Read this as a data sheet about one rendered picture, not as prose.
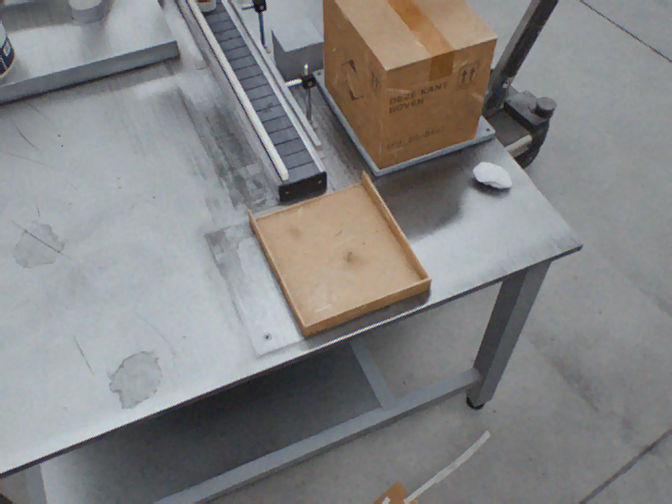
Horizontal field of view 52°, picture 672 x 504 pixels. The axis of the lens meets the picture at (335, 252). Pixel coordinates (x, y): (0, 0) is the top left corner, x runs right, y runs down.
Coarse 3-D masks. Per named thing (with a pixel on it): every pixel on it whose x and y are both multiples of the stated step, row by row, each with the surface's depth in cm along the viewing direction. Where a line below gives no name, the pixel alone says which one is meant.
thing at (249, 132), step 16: (224, 0) 180; (192, 16) 176; (192, 32) 178; (240, 32) 172; (208, 48) 168; (224, 80) 161; (272, 80) 161; (240, 112) 155; (288, 112) 155; (256, 144) 149; (320, 160) 146; (272, 176) 144; (320, 176) 145; (288, 192) 144; (304, 192) 147
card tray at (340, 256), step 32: (352, 192) 147; (256, 224) 137; (288, 224) 142; (320, 224) 142; (352, 224) 142; (384, 224) 142; (288, 256) 137; (320, 256) 137; (352, 256) 137; (384, 256) 137; (416, 256) 133; (288, 288) 133; (320, 288) 133; (352, 288) 133; (384, 288) 133; (416, 288) 130; (320, 320) 124
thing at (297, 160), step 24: (216, 0) 180; (216, 24) 174; (240, 48) 168; (240, 72) 163; (264, 96) 158; (264, 120) 153; (288, 120) 153; (288, 144) 149; (288, 168) 145; (312, 168) 145
